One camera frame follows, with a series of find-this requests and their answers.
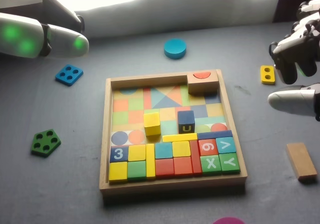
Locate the yellow two-hole rectangle block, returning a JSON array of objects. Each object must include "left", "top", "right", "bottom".
[{"left": 259, "top": 64, "right": 277, "bottom": 86}]

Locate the wooden block with orange shape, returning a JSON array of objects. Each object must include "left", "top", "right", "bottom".
[{"left": 187, "top": 70, "right": 220, "bottom": 95}]

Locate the dark blue letter U cube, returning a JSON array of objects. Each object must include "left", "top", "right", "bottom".
[{"left": 177, "top": 110, "right": 196, "bottom": 135}]

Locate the green five-hole pentagon block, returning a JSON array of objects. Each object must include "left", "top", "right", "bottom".
[{"left": 30, "top": 129, "right": 62, "bottom": 158}]

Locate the plain wooden rectangular block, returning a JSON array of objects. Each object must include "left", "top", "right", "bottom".
[{"left": 285, "top": 142, "right": 319, "bottom": 184}]

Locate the blue round disc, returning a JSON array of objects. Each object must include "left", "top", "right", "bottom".
[{"left": 163, "top": 38, "right": 188, "bottom": 60}]

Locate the blue four-hole square block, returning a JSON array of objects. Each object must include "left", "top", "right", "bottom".
[{"left": 54, "top": 64, "right": 84, "bottom": 87}]

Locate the grey table cloth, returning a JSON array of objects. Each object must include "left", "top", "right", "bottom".
[{"left": 0, "top": 0, "right": 320, "bottom": 224}]

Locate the yellow cube block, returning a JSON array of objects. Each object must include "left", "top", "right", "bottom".
[{"left": 143, "top": 112, "right": 162, "bottom": 137}]

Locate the magenta round disc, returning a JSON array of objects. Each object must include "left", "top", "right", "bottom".
[{"left": 212, "top": 217, "right": 245, "bottom": 224}]

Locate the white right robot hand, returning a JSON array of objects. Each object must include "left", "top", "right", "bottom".
[{"left": 267, "top": 0, "right": 320, "bottom": 121}]

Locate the wooden puzzle tray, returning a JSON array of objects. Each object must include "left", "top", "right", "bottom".
[{"left": 99, "top": 68, "right": 249, "bottom": 198}]

